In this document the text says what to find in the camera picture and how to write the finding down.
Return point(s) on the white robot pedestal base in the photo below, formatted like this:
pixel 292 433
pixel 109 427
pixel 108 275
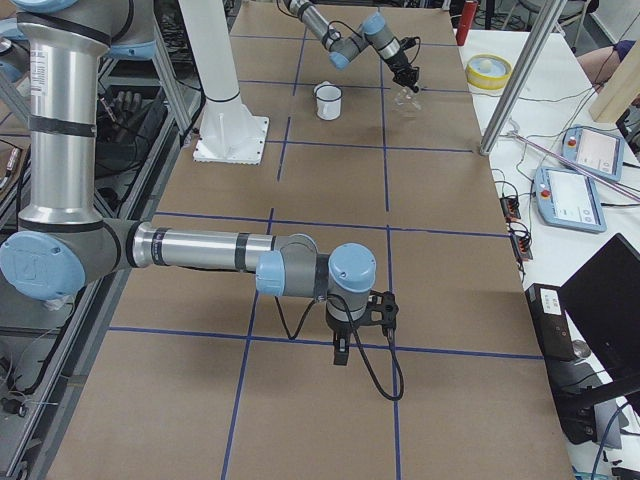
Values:
pixel 228 132

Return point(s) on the orange black connector block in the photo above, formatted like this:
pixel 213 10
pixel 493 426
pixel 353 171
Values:
pixel 510 208

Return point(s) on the yellow tape roll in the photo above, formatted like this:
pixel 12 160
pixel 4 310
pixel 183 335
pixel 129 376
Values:
pixel 488 72

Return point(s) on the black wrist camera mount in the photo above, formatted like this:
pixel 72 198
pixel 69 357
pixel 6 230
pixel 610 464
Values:
pixel 407 43
pixel 381 310

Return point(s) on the clear glass funnel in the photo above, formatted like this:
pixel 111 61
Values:
pixel 406 103

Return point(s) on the seated person black shirt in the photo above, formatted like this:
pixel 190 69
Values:
pixel 600 64

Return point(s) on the black laptop monitor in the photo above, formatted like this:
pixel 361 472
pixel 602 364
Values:
pixel 602 300

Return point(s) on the blue teach pendant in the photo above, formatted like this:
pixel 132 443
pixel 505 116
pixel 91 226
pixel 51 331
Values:
pixel 599 151
pixel 567 199

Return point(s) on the aluminium frame post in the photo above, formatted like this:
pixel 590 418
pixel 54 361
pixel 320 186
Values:
pixel 543 26

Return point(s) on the far blue teach pendant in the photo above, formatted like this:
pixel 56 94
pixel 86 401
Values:
pixel 599 151

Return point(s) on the red cylinder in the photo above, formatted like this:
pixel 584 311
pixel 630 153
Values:
pixel 466 19

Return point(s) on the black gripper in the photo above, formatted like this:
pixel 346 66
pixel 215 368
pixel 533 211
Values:
pixel 400 63
pixel 341 330

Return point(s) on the near blue teach pendant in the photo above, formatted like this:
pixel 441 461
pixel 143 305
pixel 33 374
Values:
pixel 567 199

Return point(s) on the black box device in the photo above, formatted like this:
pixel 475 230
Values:
pixel 550 322

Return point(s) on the white enamel cup blue rim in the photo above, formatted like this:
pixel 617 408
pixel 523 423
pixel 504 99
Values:
pixel 328 101

